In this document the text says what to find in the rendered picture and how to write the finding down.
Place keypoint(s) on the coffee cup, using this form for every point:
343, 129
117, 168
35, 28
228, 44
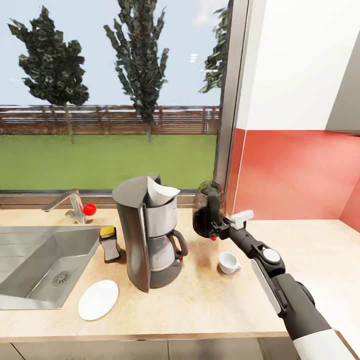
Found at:
229, 263

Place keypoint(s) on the fixed window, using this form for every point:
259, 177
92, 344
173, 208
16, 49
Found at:
96, 92

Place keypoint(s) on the saucer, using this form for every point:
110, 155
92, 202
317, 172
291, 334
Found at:
98, 300

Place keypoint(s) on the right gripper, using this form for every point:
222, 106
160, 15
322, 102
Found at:
227, 231

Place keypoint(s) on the paper coffee filter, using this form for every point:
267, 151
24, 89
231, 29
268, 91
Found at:
158, 194

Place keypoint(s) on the electric kettle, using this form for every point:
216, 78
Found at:
209, 203

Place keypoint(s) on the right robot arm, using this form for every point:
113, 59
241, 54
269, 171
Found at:
312, 335

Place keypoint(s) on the bottle of coffee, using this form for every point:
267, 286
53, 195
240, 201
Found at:
108, 240

